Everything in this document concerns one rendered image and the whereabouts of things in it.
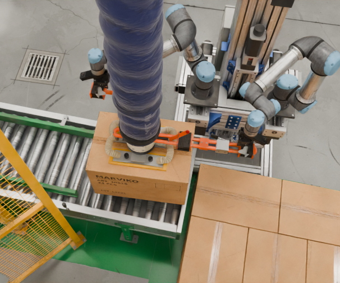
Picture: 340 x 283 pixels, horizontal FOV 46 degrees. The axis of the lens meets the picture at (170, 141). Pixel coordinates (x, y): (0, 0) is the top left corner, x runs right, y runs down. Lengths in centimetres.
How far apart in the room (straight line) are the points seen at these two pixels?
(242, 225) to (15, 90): 246
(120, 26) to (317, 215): 205
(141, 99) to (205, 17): 283
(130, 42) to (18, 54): 295
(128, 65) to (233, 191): 157
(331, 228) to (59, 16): 332
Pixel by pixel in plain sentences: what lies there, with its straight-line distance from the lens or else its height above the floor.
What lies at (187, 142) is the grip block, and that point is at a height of 121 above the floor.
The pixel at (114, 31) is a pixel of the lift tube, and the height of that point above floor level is 214.
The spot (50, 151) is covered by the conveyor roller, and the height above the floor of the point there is 55.
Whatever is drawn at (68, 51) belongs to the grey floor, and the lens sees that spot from 422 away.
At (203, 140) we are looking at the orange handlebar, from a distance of 224.
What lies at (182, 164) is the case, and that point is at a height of 107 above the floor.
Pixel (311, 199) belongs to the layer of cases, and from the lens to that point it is 300.
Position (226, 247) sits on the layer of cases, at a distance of 275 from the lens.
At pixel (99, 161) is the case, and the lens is 235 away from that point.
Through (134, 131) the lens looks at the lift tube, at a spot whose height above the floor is 143.
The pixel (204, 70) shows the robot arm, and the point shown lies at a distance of 243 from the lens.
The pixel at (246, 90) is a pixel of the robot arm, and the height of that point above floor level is 153.
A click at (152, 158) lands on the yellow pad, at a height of 111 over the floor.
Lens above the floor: 319
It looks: 63 degrees down
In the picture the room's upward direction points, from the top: 4 degrees clockwise
